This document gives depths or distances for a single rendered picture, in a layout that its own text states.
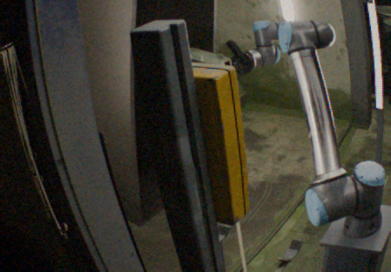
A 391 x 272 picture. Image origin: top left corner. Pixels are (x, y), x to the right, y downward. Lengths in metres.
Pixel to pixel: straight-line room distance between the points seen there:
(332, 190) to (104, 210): 0.74
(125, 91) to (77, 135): 0.73
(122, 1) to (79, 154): 0.74
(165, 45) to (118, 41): 1.21
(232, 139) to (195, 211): 0.12
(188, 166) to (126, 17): 1.13
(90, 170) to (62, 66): 0.30
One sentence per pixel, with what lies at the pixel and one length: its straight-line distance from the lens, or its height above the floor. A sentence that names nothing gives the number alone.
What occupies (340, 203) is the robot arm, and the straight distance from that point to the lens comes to 1.59.
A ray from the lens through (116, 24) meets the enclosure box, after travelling 1.84.
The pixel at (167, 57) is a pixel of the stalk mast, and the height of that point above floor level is 1.60.
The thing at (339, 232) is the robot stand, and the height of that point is 0.64.
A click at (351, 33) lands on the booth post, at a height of 0.86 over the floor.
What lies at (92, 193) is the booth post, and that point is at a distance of 1.29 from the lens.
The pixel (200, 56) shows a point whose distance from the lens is 2.13.
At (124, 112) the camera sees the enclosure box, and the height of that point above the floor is 1.07.
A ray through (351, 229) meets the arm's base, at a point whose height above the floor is 0.67.
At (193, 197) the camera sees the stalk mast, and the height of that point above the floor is 1.38.
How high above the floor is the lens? 1.78
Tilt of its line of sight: 24 degrees down
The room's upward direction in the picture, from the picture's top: 9 degrees counter-clockwise
